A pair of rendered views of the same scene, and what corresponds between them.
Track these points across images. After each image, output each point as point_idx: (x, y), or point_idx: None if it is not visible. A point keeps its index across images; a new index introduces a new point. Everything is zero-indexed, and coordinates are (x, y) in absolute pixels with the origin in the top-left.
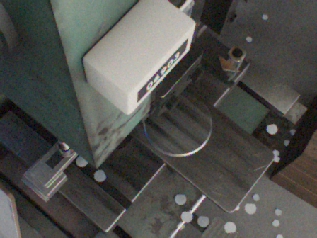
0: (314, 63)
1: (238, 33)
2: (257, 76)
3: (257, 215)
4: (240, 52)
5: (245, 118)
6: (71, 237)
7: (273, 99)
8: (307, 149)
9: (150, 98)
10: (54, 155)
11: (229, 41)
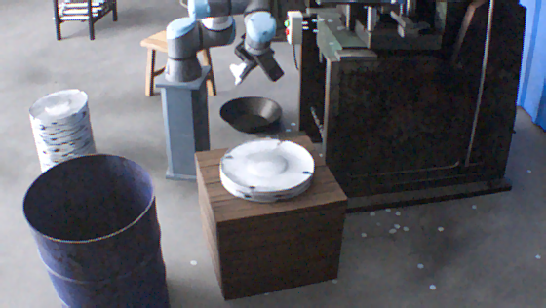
0: (364, 292)
1: (430, 263)
2: (364, 52)
3: None
4: (371, 6)
5: (346, 41)
6: None
7: (346, 50)
8: (306, 137)
9: None
10: None
11: (427, 254)
